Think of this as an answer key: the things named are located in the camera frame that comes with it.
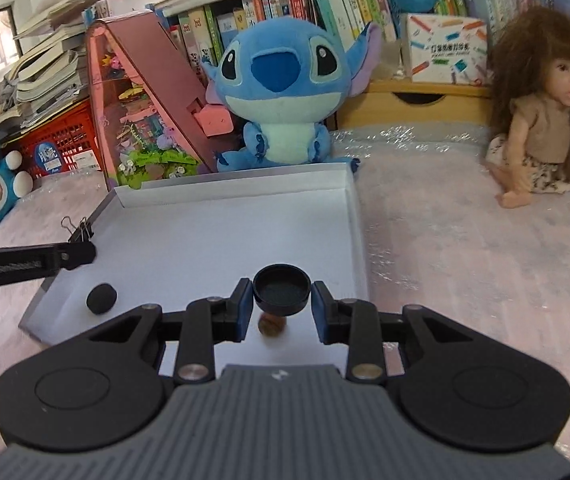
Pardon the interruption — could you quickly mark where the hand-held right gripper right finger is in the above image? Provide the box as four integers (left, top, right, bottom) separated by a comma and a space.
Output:
311, 281, 486, 386

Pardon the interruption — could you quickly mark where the black bottle cap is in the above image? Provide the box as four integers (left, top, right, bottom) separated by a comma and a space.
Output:
253, 263, 312, 318
86, 284, 117, 316

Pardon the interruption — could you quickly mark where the brown haired baby doll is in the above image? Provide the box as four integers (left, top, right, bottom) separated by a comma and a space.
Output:
485, 6, 570, 209

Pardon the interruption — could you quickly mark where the wooden drawer box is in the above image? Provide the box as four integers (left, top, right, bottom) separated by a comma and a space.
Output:
335, 77, 496, 131

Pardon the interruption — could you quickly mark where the pink triangular house model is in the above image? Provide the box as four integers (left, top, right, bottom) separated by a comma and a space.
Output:
84, 10, 238, 191

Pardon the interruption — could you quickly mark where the white cardboard tray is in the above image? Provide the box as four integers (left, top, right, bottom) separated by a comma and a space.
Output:
17, 161, 370, 377

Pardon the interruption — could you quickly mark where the red plastic crate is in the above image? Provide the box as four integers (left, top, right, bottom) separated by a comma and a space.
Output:
12, 97, 103, 178

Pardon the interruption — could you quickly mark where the stack of lying books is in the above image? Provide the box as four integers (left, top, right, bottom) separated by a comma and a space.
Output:
0, 0, 136, 131

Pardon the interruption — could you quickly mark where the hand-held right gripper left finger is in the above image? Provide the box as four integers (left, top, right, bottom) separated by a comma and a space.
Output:
80, 278, 254, 387

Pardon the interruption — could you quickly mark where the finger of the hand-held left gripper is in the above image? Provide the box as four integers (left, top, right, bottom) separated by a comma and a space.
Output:
59, 241, 97, 272

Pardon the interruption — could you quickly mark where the black binder clip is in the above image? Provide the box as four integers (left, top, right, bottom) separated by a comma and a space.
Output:
61, 216, 94, 247

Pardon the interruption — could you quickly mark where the pink snowflake tablecloth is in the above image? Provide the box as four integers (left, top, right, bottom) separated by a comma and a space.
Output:
0, 125, 570, 466

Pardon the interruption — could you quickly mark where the white printed cardboard box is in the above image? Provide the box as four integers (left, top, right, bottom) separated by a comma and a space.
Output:
401, 12, 490, 86

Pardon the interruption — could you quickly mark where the blue alien plush toy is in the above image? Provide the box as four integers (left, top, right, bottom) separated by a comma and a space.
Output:
201, 16, 383, 173

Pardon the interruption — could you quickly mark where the brown walnut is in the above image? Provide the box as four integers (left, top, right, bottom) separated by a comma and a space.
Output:
258, 312, 286, 337

